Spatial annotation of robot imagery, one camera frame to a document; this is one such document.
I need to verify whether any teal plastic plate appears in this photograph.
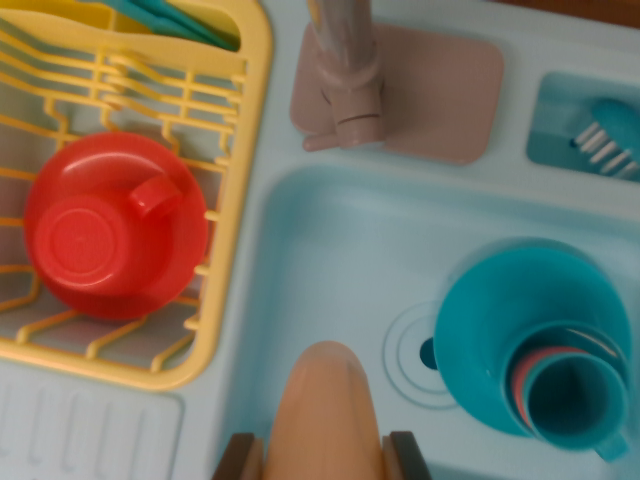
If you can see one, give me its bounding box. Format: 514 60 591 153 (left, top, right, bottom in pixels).
433 247 632 441

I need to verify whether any yellow plastic dish rack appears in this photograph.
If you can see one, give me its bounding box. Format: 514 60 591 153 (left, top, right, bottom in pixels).
0 0 275 392

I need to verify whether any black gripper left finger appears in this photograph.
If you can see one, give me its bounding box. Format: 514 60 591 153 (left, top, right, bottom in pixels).
213 432 265 480

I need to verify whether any pink plastic cup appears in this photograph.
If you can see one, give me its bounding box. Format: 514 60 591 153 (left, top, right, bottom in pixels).
512 349 596 426

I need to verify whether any red plastic cup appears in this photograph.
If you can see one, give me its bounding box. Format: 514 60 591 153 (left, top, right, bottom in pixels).
35 173 185 306

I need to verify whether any grey toy faucet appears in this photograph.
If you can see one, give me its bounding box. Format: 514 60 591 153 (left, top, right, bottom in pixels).
289 0 505 166

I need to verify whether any teal plastic cup with handle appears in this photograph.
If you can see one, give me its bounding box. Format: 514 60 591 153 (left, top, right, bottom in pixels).
524 359 630 462

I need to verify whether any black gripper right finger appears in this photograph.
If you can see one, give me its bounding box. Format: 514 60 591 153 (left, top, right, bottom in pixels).
382 430 435 480

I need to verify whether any cream detergent bottle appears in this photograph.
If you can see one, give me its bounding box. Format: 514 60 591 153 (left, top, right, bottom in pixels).
262 340 389 480

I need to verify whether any red plastic plate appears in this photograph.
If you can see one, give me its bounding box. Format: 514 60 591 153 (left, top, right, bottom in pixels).
23 132 210 321

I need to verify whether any teal dish brush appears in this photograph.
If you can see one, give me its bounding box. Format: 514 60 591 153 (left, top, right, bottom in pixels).
569 97 640 180

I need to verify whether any light blue toy sink unit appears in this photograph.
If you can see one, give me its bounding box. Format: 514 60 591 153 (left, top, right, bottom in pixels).
0 0 640 480

